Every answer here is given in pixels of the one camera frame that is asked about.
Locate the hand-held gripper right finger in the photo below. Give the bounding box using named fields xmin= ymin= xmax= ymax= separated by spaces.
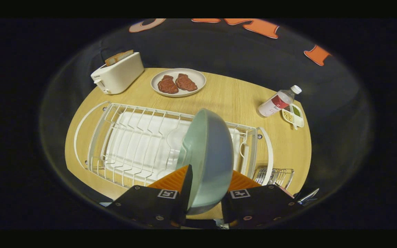
xmin=221 ymin=169 xmax=301 ymax=229

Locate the white wire dish rack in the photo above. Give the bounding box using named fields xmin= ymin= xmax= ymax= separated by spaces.
xmin=74 ymin=101 xmax=274 ymax=189

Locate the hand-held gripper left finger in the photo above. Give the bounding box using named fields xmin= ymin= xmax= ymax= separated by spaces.
xmin=106 ymin=165 xmax=193 ymax=229

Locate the white divided dish with beans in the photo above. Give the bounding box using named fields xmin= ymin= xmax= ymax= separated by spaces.
xmin=281 ymin=103 xmax=305 ymax=130

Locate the brown toast slice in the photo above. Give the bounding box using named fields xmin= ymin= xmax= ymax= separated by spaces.
xmin=105 ymin=50 xmax=134 ymax=66

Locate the black backdrop cloth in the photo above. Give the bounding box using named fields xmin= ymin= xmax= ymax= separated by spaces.
xmin=42 ymin=19 xmax=375 ymax=216

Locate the beige round plate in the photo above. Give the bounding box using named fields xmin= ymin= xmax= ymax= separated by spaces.
xmin=150 ymin=68 xmax=207 ymax=97

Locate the red meat piece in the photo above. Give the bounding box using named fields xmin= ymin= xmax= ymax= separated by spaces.
xmin=157 ymin=75 xmax=179 ymax=94
xmin=175 ymin=73 xmax=198 ymax=92

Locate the clear water bottle red label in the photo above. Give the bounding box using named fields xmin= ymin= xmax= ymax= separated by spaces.
xmin=256 ymin=85 xmax=302 ymax=118

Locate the small metal wire basket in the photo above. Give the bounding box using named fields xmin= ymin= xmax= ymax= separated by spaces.
xmin=254 ymin=167 xmax=295 ymax=190

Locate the pale green plate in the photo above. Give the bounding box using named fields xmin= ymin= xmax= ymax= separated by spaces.
xmin=176 ymin=108 xmax=234 ymax=216

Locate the white toaster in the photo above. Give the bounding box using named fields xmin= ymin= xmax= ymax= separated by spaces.
xmin=91 ymin=52 xmax=145 ymax=95

